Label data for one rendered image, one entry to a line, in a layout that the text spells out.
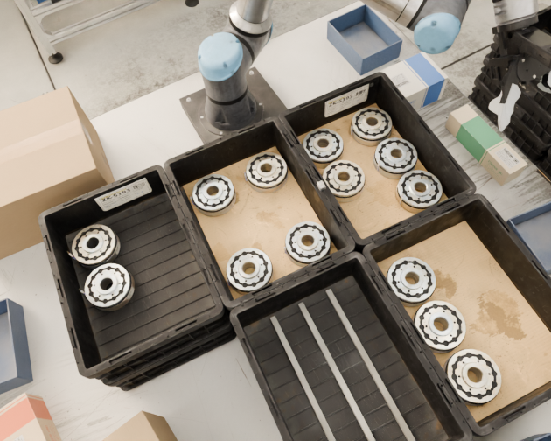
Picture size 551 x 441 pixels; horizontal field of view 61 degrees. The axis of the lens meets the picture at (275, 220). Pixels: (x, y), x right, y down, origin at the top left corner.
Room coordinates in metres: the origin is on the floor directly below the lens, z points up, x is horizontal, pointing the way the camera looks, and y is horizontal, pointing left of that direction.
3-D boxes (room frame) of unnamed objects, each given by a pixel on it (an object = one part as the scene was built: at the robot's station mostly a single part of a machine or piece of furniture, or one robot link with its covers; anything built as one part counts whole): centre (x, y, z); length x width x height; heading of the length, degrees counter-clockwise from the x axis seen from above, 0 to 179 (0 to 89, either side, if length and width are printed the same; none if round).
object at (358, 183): (0.59, -0.18, 0.86); 0.10 x 0.10 x 0.01
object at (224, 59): (0.95, 0.08, 0.91); 0.13 x 0.12 x 0.14; 148
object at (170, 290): (0.42, 0.33, 0.87); 0.40 x 0.30 x 0.11; 19
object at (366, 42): (1.17, -0.36, 0.74); 0.20 x 0.15 x 0.07; 23
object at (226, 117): (0.94, 0.09, 0.80); 0.15 x 0.15 x 0.10
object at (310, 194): (0.52, 0.04, 0.87); 0.40 x 0.30 x 0.11; 19
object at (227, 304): (0.52, 0.04, 0.92); 0.40 x 0.30 x 0.02; 19
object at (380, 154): (0.64, -0.32, 0.86); 0.10 x 0.10 x 0.01
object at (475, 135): (0.72, -0.60, 0.73); 0.24 x 0.06 x 0.06; 23
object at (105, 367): (0.42, 0.33, 0.92); 0.40 x 0.30 x 0.02; 19
